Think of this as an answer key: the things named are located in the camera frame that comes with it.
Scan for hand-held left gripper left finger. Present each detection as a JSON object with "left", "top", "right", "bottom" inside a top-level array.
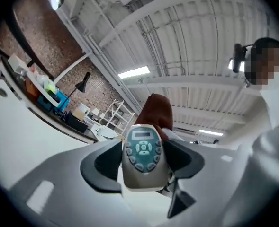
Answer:
[{"left": 8, "top": 139, "right": 150, "bottom": 227}]

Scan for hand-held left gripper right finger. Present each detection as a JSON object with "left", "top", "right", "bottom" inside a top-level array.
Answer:
[{"left": 158, "top": 139, "right": 252, "bottom": 227}]

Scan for grey remote control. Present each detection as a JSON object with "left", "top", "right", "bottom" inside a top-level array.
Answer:
[{"left": 121, "top": 124, "right": 170, "bottom": 192}]

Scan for brown cloth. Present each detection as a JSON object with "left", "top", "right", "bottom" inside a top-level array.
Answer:
[{"left": 134, "top": 93, "right": 174, "bottom": 142}]

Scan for black box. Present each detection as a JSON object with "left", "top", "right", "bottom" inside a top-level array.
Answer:
[{"left": 65, "top": 113, "right": 90, "bottom": 134}]

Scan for person's white shirt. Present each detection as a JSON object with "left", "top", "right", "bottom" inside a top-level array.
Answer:
[{"left": 224, "top": 55, "right": 279, "bottom": 227}]

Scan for white and wood cabinet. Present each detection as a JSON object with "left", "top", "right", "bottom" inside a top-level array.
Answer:
[{"left": 71, "top": 103, "right": 92, "bottom": 122}]

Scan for blue plastic crate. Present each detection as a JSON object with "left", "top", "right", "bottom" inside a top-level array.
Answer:
[{"left": 36, "top": 88, "right": 71, "bottom": 112}]

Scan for white shelf rack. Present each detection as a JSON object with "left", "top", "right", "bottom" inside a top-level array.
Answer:
[{"left": 99, "top": 99, "right": 135, "bottom": 137}]

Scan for white shelf board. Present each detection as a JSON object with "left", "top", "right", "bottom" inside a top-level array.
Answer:
[{"left": 26, "top": 69, "right": 62, "bottom": 108}]

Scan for yellow-green packet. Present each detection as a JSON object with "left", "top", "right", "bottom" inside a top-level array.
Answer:
[{"left": 44, "top": 80, "right": 56, "bottom": 92}]

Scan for orange box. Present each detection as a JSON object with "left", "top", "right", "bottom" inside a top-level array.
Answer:
[{"left": 25, "top": 77, "right": 40, "bottom": 98}]

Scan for black desk lamp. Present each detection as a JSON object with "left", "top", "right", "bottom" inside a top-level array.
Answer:
[{"left": 63, "top": 71, "right": 92, "bottom": 108}]

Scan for person's head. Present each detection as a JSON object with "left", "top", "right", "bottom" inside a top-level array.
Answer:
[{"left": 243, "top": 37, "right": 279, "bottom": 87}]

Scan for white box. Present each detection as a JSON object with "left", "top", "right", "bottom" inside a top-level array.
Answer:
[{"left": 7, "top": 53, "right": 28, "bottom": 72}]

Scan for black head camera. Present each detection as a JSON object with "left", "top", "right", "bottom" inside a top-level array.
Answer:
[{"left": 232, "top": 43, "right": 253, "bottom": 74}]

